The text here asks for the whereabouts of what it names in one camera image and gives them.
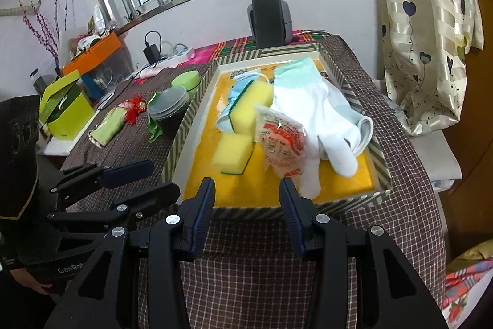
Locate red and white snack packet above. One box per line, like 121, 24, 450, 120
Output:
253, 105, 309, 179

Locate blue face mask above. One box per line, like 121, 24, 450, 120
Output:
216, 69, 270, 131

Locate black heater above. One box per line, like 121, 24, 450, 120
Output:
246, 0, 293, 49

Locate black charger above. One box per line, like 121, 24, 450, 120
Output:
143, 30, 162, 64

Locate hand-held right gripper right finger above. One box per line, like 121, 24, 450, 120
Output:
279, 178, 449, 329

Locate red tassel ornament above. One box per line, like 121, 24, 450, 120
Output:
122, 96, 149, 125

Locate lime green box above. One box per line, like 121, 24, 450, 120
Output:
39, 70, 97, 142

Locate striped tray with yellow bottom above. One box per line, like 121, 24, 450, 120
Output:
162, 43, 393, 220

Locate white power strip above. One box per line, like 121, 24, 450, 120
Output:
148, 46, 195, 68

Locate green cloth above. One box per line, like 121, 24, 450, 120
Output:
147, 117, 164, 144

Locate budded decorative branches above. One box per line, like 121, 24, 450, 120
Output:
21, 0, 75, 71

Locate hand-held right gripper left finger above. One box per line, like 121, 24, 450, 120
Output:
44, 177, 216, 329

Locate heart print curtain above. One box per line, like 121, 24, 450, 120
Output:
372, 0, 484, 137

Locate orange box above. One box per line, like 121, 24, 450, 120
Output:
62, 32, 129, 77

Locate person's left hand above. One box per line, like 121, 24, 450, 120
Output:
6, 267, 64, 295

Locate colourful plaid cloth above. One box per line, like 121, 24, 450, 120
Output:
131, 29, 336, 83

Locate yellow sponge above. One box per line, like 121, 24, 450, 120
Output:
212, 132, 253, 175
230, 80, 275, 135

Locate green cup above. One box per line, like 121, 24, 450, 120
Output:
170, 70, 201, 98

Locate wooden wardrobe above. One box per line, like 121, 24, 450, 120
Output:
443, 0, 493, 260

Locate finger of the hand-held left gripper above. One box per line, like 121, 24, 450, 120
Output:
48, 183, 181, 233
52, 159, 155, 204

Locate green towel packet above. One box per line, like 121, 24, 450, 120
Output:
88, 107, 128, 148

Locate floral bedding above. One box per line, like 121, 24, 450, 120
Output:
443, 240, 493, 324

